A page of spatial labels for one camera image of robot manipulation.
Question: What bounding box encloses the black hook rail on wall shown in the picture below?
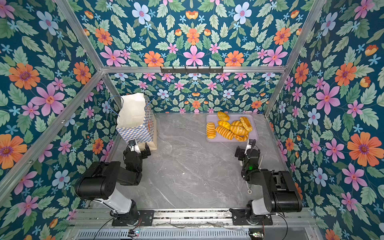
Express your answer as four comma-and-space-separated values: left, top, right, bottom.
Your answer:
160, 67, 224, 74

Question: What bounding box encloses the lilac plastic tray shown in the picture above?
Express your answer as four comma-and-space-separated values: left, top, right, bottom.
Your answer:
206, 113, 259, 143

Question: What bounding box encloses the long striped bread loaf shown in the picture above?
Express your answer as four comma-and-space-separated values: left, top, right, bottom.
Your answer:
206, 122, 217, 139

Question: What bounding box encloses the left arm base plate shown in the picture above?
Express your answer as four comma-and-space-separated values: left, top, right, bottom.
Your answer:
112, 210, 155, 227

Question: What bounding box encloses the yellow small bread roll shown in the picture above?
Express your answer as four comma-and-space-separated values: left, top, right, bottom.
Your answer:
218, 121, 232, 130

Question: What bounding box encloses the white perforated cable duct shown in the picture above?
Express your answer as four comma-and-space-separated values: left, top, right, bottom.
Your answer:
75, 229, 250, 240

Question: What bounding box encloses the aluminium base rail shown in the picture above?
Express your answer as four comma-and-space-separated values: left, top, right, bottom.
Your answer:
69, 208, 318, 229

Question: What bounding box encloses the croissant shaped fake bread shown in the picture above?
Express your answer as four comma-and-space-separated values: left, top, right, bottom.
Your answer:
235, 135, 249, 142

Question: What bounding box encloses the striped oblong bread loaf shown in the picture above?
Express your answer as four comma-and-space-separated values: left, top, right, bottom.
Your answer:
216, 126, 235, 140

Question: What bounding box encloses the blue checkered paper bag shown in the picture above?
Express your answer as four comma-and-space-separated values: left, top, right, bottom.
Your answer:
109, 93, 158, 151

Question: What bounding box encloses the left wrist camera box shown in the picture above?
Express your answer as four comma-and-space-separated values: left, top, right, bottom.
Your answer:
128, 139, 140, 152

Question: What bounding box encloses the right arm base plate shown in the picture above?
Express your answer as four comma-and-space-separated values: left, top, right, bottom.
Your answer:
229, 209, 273, 226

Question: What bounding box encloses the flat crusty bread slice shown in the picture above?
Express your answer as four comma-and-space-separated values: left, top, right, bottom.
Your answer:
240, 117, 253, 133

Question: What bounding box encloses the round golden bread roll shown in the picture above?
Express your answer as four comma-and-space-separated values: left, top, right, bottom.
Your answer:
217, 112, 230, 121

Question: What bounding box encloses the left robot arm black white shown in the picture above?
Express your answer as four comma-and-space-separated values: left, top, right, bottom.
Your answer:
75, 140, 155, 227

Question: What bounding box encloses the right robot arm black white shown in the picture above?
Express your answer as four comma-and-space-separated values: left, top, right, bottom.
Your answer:
233, 147, 303, 225

